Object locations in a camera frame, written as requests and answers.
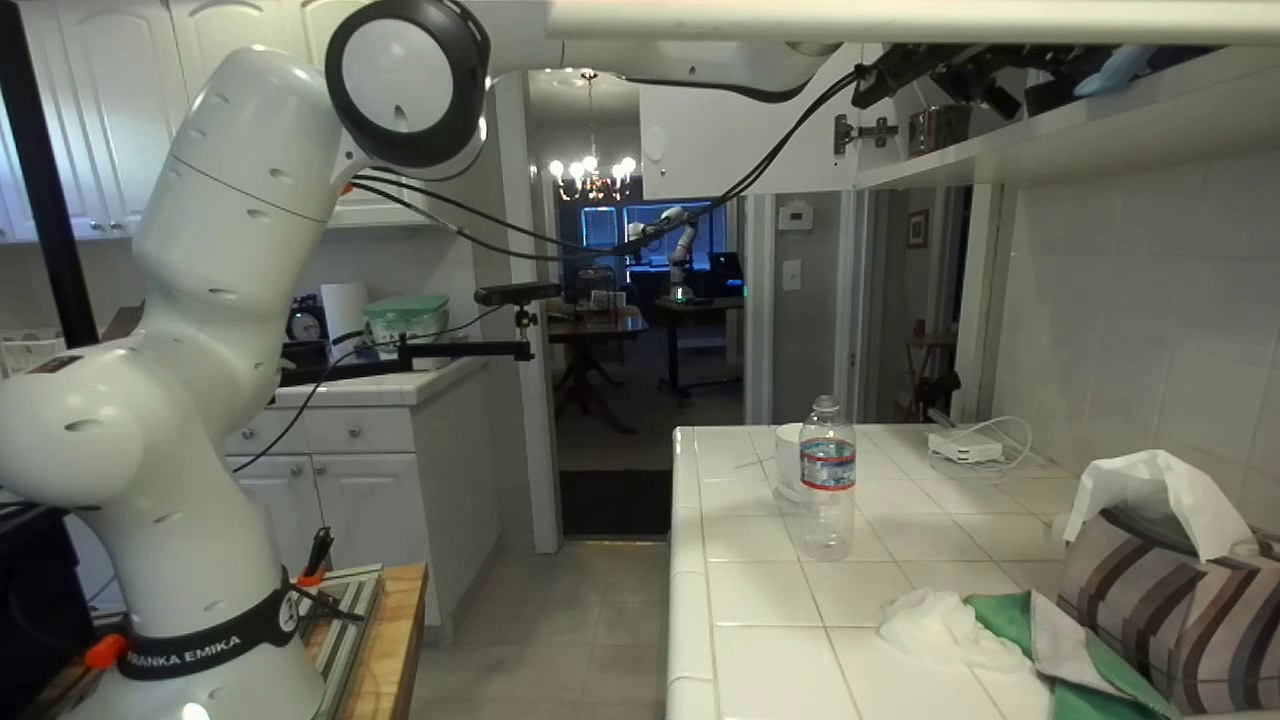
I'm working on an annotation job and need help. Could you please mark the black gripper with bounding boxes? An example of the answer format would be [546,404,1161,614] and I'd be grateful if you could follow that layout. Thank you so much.
[848,44,1090,125]

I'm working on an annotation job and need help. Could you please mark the clear plastic water bottle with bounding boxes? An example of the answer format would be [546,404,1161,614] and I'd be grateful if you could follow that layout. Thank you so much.
[796,391,860,564]

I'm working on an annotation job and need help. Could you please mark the metal cabinet hinge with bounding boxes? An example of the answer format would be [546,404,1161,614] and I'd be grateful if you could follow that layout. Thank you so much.
[833,112,903,158]

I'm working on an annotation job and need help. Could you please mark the plain white cabinet door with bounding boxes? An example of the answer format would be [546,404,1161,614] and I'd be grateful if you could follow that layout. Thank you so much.
[635,83,871,204]

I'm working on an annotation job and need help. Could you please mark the white base cabinet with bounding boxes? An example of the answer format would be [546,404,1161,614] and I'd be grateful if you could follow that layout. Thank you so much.
[215,350,506,631]

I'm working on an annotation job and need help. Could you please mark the clear plastic container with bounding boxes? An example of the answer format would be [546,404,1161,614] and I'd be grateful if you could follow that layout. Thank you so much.
[907,100,973,157]

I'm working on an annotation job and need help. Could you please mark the blue item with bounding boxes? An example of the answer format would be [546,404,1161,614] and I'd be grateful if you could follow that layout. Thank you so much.
[1072,40,1155,100]

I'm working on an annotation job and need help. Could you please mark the dark chair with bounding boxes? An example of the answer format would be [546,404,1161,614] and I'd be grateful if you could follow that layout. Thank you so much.
[903,315,966,426]

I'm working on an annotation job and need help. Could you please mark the white power adapter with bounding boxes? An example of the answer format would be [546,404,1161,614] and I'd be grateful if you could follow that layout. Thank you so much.
[925,425,1009,468]

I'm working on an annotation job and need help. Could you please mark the lit chandelier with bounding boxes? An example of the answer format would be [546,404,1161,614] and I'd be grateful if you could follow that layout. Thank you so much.
[545,148,645,206]

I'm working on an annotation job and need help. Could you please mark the white crumpled cloth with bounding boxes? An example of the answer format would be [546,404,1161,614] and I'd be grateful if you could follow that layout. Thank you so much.
[1061,448,1264,568]

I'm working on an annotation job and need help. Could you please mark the dark dining table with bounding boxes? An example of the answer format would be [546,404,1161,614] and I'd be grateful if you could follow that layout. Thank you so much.
[545,291,743,439]

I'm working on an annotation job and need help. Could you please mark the green and white cloth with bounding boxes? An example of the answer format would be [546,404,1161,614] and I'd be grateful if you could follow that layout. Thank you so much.
[964,593,1185,720]

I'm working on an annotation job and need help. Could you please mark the crumpled clear plastic wrap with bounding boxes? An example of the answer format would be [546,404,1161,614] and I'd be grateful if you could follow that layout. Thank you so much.
[874,585,1061,720]

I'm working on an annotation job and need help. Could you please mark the striped oven mitt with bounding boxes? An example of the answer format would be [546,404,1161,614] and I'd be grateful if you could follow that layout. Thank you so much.
[1055,502,1280,720]

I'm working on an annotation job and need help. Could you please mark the green tissue box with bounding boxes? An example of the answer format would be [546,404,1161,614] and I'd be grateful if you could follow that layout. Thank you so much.
[360,291,457,365]

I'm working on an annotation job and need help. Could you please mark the white paper towel roll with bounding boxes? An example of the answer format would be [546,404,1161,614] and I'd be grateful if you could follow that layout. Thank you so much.
[317,278,372,354]

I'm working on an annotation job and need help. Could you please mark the wooden table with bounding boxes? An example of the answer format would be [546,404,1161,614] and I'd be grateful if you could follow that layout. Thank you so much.
[23,564,430,720]

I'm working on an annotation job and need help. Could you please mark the white upper kitchen cabinets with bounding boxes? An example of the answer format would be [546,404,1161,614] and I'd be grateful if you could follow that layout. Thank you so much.
[0,0,403,248]

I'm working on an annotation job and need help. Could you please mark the black pole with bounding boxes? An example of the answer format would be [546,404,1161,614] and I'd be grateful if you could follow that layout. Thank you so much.
[0,0,98,350]

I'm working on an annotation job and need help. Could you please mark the black controller box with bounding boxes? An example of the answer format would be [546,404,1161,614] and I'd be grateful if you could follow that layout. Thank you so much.
[0,499,98,720]

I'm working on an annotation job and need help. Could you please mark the white wall cabinet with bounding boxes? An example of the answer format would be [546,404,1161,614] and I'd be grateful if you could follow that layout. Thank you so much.
[850,34,1280,190]

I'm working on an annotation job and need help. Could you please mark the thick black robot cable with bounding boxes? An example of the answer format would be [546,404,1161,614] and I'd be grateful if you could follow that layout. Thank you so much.
[233,62,871,480]

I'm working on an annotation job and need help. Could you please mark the white adapter cord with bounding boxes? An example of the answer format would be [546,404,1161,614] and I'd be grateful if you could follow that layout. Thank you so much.
[956,411,1065,473]

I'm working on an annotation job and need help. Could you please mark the black camera boom stand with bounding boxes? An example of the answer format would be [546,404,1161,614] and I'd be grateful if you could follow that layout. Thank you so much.
[274,278,563,391]

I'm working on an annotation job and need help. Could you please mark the metal frame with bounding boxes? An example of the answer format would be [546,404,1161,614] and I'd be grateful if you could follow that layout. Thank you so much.
[292,564,391,704]

